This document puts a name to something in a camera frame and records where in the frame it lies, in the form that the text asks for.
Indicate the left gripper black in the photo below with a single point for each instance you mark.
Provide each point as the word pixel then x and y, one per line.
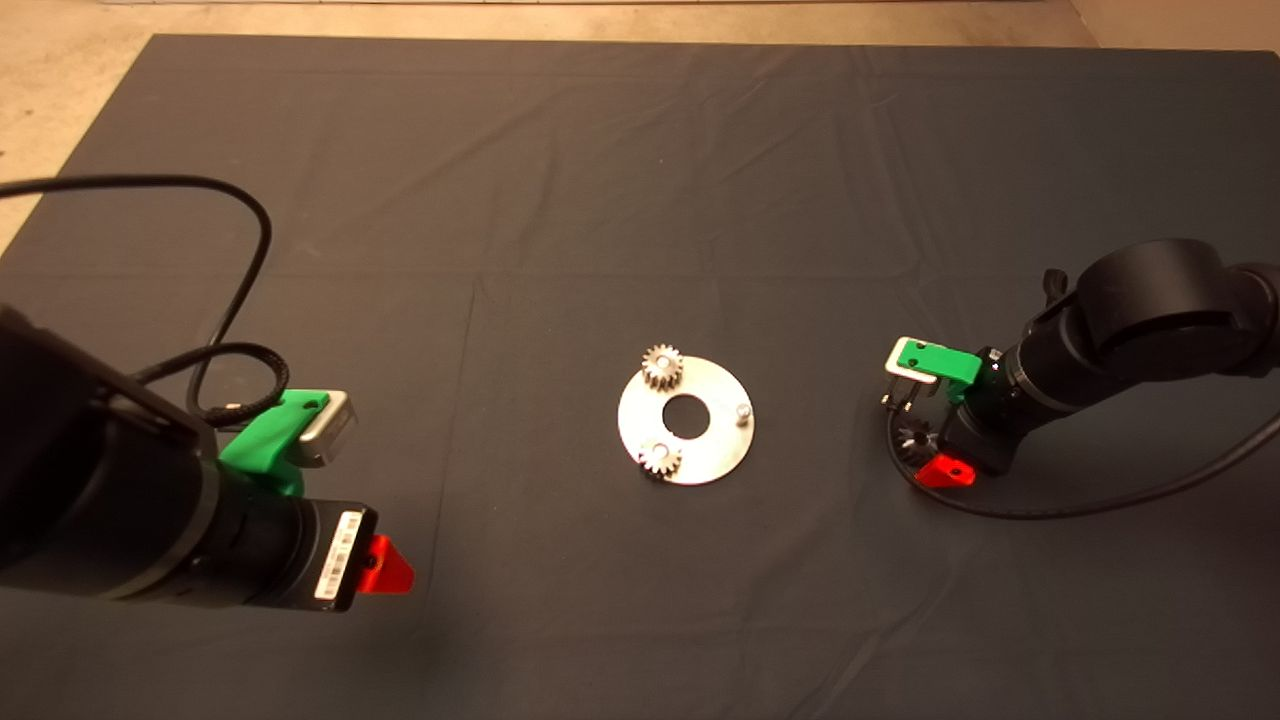
pixel 330 555

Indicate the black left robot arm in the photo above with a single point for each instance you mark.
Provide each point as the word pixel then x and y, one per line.
pixel 100 480

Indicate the left silver camera box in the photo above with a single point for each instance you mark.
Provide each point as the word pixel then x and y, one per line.
pixel 330 430

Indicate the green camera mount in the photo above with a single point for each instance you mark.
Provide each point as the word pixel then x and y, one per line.
pixel 940 360
pixel 265 440

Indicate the right silver camera box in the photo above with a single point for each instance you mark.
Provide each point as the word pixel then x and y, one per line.
pixel 905 370

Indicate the round metal carrier plate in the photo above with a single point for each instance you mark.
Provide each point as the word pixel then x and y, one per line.
pixel 720 440

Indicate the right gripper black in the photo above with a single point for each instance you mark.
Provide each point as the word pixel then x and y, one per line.
pixel 980 435

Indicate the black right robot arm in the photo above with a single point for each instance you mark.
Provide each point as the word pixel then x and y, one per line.
pixel 1140 320

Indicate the small steel spur gear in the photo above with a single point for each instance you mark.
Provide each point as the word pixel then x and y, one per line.
pixel 912 440
pixel 660 460
pixel 662 365

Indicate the dark grey table cloth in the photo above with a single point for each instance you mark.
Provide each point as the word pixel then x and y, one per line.
pixel 700 200

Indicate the silver camera box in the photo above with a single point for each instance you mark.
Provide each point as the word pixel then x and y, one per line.
pixel 905 370
pixel 330 430

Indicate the right green camera mount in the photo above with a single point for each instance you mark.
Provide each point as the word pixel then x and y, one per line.
pixel 940 360

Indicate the left green camera mount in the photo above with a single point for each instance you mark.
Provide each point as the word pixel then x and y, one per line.
pixel 265 440

